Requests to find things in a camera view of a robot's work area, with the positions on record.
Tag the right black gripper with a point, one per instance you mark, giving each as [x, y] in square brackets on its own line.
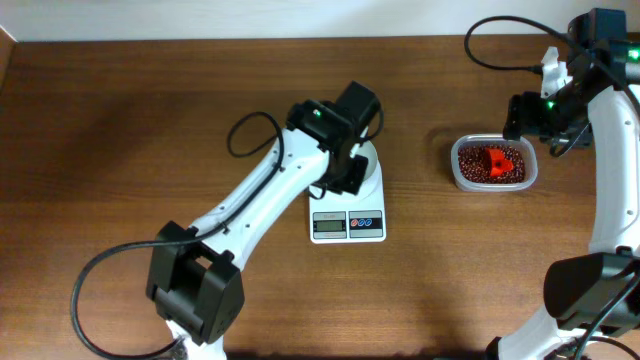
[515, 116]

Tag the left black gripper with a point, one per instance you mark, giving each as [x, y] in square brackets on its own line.
[347, 176]

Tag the orange measuring scoop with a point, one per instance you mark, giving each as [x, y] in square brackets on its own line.
[499, 164]

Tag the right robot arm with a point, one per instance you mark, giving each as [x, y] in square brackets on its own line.
[593, 297]

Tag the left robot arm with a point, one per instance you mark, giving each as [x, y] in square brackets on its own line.
[324, 151]

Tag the white round bowl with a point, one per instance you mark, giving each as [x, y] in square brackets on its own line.
[368, 151]

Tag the white digital kitchen scale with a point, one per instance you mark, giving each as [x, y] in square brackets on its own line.
[347, 218]

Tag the clear plastic container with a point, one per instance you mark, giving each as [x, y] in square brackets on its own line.
[523, 145]

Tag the red beans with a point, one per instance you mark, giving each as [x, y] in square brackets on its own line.
[474, 165]

